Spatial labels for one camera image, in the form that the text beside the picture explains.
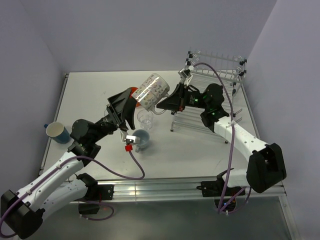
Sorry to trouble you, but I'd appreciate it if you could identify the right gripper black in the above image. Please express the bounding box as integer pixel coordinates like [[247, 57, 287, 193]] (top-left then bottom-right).
[[157, 83, 210, 112]]

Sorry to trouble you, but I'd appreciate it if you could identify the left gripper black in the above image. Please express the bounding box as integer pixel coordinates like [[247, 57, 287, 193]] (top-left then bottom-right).
[[90, 87, 137, 143]]

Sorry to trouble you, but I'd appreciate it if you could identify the patterned white mug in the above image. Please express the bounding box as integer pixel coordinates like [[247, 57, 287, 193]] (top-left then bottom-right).
[[132, 73, 170, 115]]

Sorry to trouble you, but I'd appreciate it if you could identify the light blue footed cup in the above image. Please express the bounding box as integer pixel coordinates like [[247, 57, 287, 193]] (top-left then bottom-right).
[[132, 129, 150, 153]]

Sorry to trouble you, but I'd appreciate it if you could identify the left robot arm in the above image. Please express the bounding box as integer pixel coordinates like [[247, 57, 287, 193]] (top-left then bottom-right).
[[0, 88, 137, 239]]

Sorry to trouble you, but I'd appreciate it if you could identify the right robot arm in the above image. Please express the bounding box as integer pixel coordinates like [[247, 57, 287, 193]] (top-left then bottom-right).
[[156, 83, 287, 195]]

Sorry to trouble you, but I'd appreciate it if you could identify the orange plastic mug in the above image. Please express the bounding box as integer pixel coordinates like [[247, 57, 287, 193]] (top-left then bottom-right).
[[130, 87, 139, 107]]

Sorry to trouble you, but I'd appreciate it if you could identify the clear glass right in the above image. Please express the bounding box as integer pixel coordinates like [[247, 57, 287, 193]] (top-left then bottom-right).
[[137, 110, 154, 131]]

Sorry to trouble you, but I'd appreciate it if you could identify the dark blue cup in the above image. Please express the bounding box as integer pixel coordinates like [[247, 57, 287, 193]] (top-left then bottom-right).
[[44, 121, 70, 144]]

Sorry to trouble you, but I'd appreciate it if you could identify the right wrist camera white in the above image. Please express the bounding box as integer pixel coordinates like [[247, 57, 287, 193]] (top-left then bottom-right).
[[178, 66, 194, 86]]

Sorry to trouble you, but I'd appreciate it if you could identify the metal wire dish rack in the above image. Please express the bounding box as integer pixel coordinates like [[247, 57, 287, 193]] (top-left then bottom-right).
[[170, 48, 248, 137]]

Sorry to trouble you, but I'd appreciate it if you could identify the aluminium mounting rail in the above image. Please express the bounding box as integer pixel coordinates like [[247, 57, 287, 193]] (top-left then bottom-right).
[[23, 174, 288, 206]]

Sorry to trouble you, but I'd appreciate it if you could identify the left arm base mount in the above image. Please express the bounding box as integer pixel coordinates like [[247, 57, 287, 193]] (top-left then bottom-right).
[[78, 184, 115, 221]]

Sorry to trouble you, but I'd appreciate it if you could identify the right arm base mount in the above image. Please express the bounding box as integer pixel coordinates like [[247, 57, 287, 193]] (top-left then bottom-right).
[[196, 170, 242, 208]]

